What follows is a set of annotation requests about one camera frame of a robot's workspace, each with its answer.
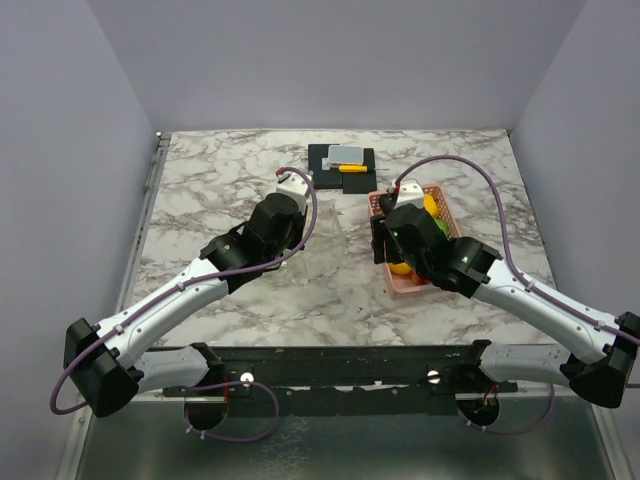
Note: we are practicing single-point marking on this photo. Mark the clear polka dot zip bag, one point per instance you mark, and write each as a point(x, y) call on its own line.
point(324, 251)

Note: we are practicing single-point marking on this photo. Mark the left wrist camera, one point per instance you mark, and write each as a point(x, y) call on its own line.
point(294, 184)

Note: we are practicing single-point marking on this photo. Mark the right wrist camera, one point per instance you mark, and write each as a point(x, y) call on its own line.
point(408, 192)

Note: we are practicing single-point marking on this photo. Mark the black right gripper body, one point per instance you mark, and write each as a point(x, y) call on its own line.
point(420, 266)

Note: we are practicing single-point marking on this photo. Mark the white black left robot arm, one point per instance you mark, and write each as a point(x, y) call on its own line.
point(112, 361)

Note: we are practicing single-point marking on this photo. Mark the yellow toy bell pepper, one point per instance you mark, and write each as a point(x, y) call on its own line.
point(430, 206)

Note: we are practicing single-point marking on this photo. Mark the green toy lettuce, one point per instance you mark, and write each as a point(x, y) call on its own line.
point(442, 225)

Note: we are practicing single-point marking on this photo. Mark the yellow handled screwdriver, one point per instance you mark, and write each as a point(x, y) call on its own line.
point(347, 168)

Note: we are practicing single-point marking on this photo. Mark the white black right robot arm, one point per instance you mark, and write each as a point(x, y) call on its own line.
point(594, 352)

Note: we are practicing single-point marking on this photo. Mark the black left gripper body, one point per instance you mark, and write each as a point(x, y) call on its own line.
point(294, 241)

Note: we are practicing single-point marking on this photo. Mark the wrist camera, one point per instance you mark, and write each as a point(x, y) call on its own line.
point(408, 192)
point(294, 184)

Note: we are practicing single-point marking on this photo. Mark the pink perforated plastic basket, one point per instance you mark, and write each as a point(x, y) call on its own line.
point(423, 279)

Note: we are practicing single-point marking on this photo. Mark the black metal front rail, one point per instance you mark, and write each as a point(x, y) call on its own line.
point(321, 381)

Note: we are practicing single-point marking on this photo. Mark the yellow toy lemon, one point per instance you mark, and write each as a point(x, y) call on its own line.
point(400, 269)

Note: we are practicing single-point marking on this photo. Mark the grey rectangular box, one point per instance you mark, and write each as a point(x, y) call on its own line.
point(345, 155)

